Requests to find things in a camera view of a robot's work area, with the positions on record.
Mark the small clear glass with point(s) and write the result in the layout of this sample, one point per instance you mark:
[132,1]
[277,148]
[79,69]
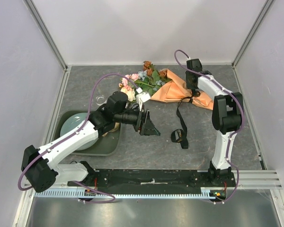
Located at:
[100,100]

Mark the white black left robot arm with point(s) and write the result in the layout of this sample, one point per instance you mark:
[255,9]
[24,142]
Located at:
[41,166]

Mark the black printed ribbon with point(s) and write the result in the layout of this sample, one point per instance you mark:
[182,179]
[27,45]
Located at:
[180,135]

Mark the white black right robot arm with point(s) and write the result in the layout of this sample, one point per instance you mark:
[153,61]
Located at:
[227,117]

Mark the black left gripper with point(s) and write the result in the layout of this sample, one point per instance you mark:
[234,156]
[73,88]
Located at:
[144,126]

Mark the beige ceramic vase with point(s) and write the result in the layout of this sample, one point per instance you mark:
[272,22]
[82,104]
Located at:
[116,127]

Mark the light blue plate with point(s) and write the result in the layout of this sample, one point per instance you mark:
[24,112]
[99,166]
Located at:
[73,122]

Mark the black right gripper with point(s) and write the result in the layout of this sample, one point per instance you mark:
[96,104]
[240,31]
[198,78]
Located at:
[188,85]

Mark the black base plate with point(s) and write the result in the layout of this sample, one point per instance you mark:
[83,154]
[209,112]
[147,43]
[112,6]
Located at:
[151,182]

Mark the light blue cable duct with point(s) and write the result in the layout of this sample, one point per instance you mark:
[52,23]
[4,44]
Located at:
[84,194]

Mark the orange wrapping paper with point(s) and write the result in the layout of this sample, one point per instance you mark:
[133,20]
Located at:
[174,90]

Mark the dark green tray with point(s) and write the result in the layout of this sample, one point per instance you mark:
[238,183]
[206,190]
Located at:
[104,146]

